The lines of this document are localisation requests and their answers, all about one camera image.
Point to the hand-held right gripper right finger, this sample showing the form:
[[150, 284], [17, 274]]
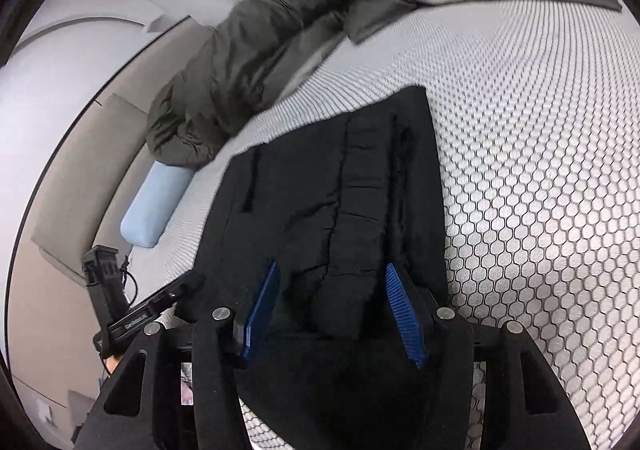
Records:
[[402, 315]]

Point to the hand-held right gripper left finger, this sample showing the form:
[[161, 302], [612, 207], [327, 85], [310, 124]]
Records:
[[260, 310]]

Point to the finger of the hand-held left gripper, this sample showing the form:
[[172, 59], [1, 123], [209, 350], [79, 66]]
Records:
[[177, 290]]

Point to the black pants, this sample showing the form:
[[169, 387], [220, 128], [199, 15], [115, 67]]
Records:
[[310, 180]]

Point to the light blue pillow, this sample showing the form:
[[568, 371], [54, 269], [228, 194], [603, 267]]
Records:
[[155, 205]]

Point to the beige padded headboard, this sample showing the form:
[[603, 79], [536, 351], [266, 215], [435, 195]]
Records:
[[75, 190]]

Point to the dark grey duvet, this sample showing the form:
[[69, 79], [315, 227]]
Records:
[[250, 55]]

